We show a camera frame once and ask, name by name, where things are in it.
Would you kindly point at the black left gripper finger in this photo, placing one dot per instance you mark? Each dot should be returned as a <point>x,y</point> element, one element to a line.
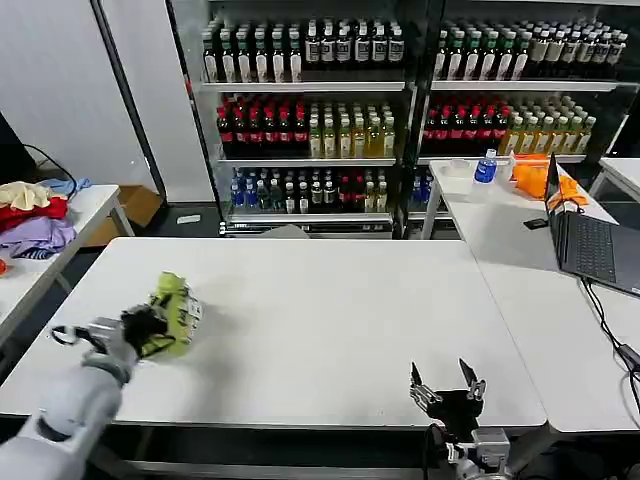
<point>160,346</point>
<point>187,312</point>

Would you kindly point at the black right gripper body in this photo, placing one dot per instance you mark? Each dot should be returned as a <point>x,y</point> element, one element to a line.
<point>457,412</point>

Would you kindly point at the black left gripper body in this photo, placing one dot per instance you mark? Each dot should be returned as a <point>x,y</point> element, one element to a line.
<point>142,327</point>

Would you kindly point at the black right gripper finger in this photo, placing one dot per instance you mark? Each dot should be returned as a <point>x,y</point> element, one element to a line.
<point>422,387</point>
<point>472,382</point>

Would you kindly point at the yellow-green shirt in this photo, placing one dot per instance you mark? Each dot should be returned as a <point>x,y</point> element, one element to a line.
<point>172,292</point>

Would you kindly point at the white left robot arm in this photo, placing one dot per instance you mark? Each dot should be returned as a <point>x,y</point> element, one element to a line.
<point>75,400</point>

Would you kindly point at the small white floor object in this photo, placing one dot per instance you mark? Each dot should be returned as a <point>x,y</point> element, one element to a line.
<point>188,219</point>

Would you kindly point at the cardboard box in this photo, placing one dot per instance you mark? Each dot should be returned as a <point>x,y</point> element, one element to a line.
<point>132,202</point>

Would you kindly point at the grey chair back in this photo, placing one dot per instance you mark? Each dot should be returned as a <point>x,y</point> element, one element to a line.
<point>282,232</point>

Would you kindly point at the purple cloth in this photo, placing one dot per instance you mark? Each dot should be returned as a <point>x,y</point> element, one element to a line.
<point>37,235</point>

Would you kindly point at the red cloth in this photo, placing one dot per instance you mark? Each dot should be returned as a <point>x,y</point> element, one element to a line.
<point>35,212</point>

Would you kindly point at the black power adapter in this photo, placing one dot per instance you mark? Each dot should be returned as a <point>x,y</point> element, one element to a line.
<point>627,352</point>

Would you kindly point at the light blue cloth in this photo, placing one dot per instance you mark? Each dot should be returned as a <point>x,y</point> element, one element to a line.
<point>70,186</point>

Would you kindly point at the small black device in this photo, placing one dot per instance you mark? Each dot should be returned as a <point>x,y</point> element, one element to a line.
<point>535,223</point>

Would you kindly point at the cream cloth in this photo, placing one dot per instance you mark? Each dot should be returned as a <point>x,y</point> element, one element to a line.
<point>22,195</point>

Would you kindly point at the dark grey laptop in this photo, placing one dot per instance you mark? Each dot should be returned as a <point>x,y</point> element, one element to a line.
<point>592,245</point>

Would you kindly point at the orange cloth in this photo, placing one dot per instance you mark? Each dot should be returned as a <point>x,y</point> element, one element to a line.
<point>535,181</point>

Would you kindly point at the blue-label water bottle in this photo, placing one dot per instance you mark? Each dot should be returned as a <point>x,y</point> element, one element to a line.
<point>484,171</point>

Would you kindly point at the white plastic container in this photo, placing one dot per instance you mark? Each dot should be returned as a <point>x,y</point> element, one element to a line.
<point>460,167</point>

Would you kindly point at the black monitor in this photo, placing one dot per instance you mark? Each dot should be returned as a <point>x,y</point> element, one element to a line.
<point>12,152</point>

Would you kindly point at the shelf rack with drink bottles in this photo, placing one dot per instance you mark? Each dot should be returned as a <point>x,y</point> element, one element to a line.
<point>525,100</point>
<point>310,125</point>

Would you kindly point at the white side table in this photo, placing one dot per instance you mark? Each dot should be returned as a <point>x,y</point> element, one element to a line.
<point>617,172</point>

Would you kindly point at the black partition post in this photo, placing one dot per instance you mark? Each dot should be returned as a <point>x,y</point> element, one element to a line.
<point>127,95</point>

